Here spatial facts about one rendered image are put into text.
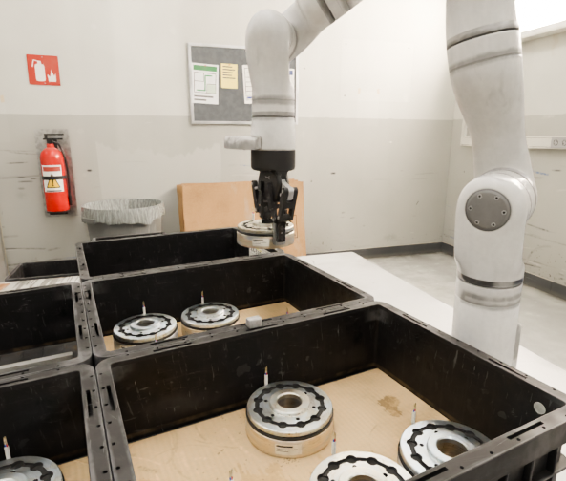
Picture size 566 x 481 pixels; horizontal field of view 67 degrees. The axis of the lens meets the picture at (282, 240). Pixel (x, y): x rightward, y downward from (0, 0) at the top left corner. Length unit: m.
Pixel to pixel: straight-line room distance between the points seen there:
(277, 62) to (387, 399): 0.51
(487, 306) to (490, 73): 0.32
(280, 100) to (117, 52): 3.01
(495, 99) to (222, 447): 0.56
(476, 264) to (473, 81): 0.25
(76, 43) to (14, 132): 0.78
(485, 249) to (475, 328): 0.13
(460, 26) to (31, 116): 3.31
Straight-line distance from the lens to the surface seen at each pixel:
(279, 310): 0.87
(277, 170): 0.69
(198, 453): 0.54
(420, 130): 4.39
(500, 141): 0.70
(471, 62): 0.66
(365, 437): 0.56
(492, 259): 0.67
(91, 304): 0.69
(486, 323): 0.71
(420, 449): 0.50
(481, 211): 0.65
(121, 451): 0.39
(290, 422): 0.52
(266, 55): 0.70
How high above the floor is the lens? 1.17
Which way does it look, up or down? 14 degrees down
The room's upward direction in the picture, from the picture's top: straight up
